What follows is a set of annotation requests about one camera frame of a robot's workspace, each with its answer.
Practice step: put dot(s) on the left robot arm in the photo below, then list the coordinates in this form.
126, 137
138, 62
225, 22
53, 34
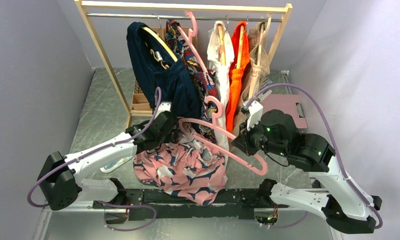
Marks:
64, 179

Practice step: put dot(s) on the beige garment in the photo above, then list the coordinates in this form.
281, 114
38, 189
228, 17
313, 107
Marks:
239, 117

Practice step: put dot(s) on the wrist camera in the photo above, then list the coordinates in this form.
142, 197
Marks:
255, 111
163, 107

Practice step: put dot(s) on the white garment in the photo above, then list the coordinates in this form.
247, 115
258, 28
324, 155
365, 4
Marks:
222, 71

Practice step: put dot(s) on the pink clipboard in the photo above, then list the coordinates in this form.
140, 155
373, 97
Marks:
289, 104

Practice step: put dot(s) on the wooden clothes rack frame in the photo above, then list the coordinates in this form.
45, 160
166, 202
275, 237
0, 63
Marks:
280, 15

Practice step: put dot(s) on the pink patterned shorts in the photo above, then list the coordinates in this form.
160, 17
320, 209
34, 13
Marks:
186, 168

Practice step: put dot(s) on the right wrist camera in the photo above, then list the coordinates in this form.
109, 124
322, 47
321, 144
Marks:
255, 111

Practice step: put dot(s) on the colourful patterned garment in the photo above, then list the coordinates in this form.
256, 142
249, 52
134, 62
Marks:
204, 81

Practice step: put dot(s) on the wooden hanger in beige garment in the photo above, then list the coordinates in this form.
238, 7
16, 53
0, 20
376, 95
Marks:
259, 63

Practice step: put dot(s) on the navy blue garment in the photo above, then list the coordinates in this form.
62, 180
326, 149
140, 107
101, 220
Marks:
154, 68

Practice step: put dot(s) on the orange shorts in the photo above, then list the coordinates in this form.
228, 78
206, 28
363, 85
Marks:
236, 75

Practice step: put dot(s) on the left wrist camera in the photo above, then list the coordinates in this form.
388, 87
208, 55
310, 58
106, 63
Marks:
163, 107

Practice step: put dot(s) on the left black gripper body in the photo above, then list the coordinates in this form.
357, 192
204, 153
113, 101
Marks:
167, 137

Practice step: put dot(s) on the wooden hanger in orange shorts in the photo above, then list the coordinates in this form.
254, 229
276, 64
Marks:
240, 46

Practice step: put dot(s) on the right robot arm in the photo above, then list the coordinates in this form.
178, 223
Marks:
344, 206

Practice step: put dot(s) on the metal hanging rod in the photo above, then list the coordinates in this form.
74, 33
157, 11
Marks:
176, 17

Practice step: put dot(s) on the yellow hanger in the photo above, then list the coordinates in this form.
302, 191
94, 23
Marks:
161, 41

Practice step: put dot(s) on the wooden hanger in white garment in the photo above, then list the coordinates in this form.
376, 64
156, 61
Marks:
222, 45

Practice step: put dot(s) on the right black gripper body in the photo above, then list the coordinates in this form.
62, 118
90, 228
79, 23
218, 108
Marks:
253, 139

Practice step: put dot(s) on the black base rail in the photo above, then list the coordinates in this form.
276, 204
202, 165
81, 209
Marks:
143, 204

